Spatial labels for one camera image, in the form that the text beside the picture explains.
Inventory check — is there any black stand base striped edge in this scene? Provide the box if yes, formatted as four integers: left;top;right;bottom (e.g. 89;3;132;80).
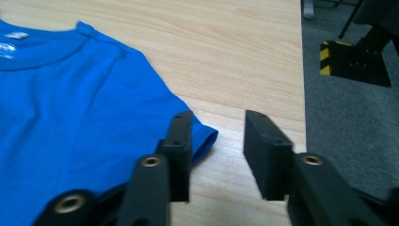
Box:
319;38;393;89

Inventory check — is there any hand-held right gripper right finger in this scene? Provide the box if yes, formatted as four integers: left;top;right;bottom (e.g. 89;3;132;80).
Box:
243;109;295;202

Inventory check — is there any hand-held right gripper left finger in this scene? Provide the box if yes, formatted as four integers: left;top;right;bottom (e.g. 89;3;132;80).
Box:
155;110;194;202

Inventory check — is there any blue T-shirt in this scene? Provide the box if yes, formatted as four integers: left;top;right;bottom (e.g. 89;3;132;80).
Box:
0;19;219;226

